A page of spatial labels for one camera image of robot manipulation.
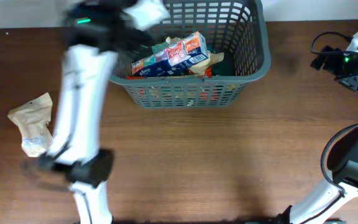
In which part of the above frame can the green Nescafe coffee bag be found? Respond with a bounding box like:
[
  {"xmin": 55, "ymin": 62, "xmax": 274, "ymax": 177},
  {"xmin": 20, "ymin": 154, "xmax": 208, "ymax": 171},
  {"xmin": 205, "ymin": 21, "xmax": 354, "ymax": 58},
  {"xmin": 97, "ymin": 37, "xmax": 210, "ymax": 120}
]
[{"xmin": 205, "ymin": 43, "xmax": 236, "ymax": 97}]

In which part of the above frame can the beige paper pouch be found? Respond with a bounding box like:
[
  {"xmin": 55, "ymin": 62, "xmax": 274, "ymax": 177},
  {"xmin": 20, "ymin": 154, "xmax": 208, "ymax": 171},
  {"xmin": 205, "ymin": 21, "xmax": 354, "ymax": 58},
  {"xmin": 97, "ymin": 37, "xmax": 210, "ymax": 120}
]
[
  {"xmin": 7, "ymin": 93, "xmax": 53, "ymax": 157},
  {"xmin": 165, "ymin": 32, "xmax": 224, "ymax": 77}
]

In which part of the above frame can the San Remo spaghetti packet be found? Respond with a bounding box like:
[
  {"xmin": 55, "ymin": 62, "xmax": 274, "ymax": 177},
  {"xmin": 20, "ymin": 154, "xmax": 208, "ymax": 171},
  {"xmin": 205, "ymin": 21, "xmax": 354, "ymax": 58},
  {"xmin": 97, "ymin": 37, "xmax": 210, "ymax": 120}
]
[{"xmin": 126, "ymin": 73, "xmax": 204, "ymax": 100}]

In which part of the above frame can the Kleenex tissue multipack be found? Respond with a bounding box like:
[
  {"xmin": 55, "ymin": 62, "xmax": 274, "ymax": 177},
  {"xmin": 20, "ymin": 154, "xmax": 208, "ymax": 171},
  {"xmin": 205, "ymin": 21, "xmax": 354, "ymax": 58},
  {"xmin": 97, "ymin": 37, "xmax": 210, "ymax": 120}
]
[{"xmin": 131, "ymin": 31, "xmax": 209, "ymax": 78}]

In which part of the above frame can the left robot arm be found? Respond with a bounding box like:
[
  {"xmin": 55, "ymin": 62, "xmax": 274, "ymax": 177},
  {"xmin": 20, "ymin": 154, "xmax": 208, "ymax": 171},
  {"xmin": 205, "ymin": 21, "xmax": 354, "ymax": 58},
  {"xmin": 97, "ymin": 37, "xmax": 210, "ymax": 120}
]
[{"xmin": 38, "ymin": 1, "xmax": 169, "ymax": 223}]

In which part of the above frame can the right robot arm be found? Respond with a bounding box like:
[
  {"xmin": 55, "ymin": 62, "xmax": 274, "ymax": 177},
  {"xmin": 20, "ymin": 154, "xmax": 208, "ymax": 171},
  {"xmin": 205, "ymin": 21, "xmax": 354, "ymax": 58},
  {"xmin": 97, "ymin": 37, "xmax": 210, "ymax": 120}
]
[{"xmin": 271, "ymin": 32, "xmax": 358, "ymax": 224}]

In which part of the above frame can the grey plastic basket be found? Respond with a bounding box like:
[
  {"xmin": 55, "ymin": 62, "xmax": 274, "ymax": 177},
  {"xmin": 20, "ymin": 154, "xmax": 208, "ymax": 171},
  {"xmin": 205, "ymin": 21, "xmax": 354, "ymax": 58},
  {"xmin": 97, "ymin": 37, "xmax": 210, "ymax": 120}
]
[{"xmin": 109, "ymin": 0, "xmax": 271, "ymax": 109}]

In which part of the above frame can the right black cable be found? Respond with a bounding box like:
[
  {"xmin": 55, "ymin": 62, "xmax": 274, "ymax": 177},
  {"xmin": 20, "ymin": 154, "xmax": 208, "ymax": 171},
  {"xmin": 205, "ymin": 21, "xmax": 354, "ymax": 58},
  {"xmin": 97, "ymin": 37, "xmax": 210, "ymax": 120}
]
[{"xmin": 309, "ymin": 30, "xmax": 358, "ymax": 62}]

